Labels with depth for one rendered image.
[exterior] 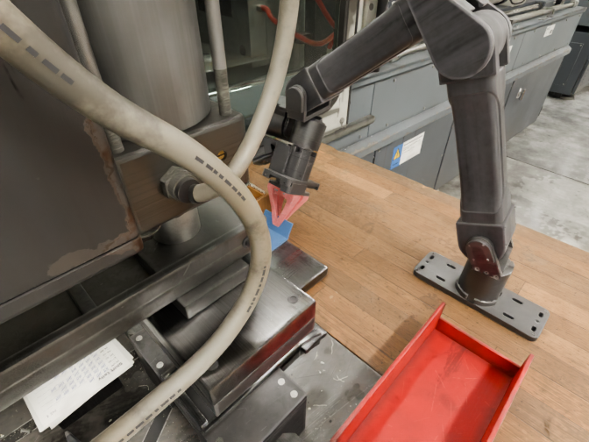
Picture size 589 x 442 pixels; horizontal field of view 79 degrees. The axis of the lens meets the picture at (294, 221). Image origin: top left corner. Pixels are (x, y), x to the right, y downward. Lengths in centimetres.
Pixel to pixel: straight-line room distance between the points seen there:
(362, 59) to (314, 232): 34
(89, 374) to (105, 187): 37
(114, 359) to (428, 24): 55
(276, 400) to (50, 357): 23
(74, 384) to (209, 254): 30
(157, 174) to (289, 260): 44
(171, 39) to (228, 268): 17
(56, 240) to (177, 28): 12
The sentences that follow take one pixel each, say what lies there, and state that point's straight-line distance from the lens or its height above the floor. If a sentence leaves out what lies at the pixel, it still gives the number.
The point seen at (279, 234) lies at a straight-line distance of 68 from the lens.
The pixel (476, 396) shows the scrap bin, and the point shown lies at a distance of 56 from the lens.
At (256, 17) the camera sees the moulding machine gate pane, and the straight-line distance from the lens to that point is 102.
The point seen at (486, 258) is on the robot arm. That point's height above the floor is 101.
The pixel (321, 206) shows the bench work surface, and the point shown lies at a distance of 79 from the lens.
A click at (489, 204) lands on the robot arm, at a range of 54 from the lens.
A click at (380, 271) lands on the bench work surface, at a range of 66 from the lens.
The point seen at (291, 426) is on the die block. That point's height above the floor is 95.
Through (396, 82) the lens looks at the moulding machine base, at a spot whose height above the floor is 91.
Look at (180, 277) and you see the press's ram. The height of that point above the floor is 117.
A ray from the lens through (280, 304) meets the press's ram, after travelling 28.
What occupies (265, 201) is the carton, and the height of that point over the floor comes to 96.
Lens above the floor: 136
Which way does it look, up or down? 38 degrees down
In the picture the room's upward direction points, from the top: straight up
